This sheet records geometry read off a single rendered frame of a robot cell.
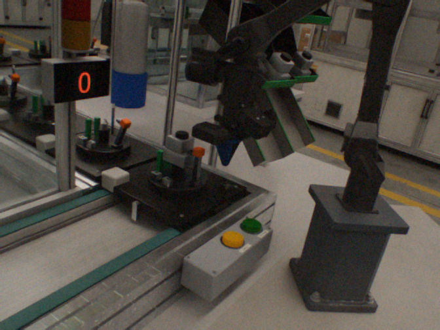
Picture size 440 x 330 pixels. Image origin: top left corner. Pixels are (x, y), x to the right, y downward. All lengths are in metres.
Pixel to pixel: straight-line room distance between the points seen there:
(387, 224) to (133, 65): 1.31
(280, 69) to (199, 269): 0.55
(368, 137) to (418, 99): 4.01
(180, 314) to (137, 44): 1.26
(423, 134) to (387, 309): 3.94
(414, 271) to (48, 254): 0.80
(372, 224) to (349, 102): 4.24
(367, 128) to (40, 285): 0.60
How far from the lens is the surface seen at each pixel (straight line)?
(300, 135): 1.27
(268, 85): 1.00
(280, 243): 0.99
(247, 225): 0.81
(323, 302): 0.83
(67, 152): 0.87
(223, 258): 0.73
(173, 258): 0.71
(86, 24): 0.77
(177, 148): 0.87
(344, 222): 0.73
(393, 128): 4.83
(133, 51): 1.77
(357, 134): 0.73
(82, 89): 0.79
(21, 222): 0.84
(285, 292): 0.85
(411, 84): 4.72
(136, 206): 0.85
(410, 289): 1.00
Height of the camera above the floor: 1.39
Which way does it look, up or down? 23 degrees down
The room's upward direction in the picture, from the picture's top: 9 degrees clockwise
